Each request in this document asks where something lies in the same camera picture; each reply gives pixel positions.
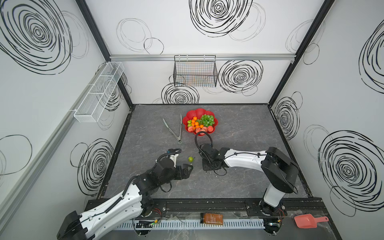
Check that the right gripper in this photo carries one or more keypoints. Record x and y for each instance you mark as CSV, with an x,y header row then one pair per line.
x,y
208,163

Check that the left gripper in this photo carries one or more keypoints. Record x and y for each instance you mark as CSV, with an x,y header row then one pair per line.
x,y
182,172

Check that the green fake grape bunch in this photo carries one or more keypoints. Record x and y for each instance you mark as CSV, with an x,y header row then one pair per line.
x,y
207,120

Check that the red flower-shaped fruit bowl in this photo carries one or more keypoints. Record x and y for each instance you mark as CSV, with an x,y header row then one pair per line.
x,y
197,113

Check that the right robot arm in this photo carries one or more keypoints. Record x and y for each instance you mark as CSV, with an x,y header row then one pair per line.
x,y
280,170

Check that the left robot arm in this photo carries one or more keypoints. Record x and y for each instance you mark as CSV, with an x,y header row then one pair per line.
x,y
132,202

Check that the pink plastic scoop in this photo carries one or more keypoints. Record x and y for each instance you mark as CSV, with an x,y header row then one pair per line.
x,y
308,221

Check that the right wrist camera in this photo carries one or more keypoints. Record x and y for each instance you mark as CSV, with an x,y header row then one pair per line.
x,y
209,151

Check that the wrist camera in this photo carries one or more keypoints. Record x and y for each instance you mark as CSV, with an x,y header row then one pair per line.
x,y
169,159
209,151

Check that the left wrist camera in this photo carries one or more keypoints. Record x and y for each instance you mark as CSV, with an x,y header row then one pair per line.
x,y
169,159

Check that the black mounting rail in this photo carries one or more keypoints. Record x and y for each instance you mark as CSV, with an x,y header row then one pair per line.
x,y
249,205

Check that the white slotted cable duct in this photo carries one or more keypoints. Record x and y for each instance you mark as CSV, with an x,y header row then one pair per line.
x,y
229,224

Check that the black wire basket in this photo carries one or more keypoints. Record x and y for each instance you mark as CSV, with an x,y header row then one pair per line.
x,y
195,71

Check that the white mesh wall shelf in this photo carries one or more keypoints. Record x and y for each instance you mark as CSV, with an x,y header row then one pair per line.
x,y
98,96

